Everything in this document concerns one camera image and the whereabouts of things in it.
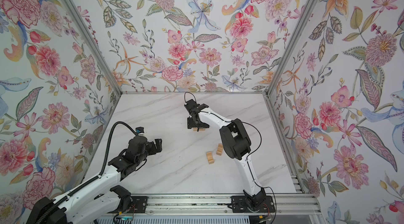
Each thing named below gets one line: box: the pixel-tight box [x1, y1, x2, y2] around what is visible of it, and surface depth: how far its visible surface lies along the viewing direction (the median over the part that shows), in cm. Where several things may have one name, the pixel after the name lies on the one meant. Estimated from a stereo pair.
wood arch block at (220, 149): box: [216, 143, 224, 156], surface depth 92 cm
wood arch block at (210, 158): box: [206, 151, 215, 165], surface depth 91 cm
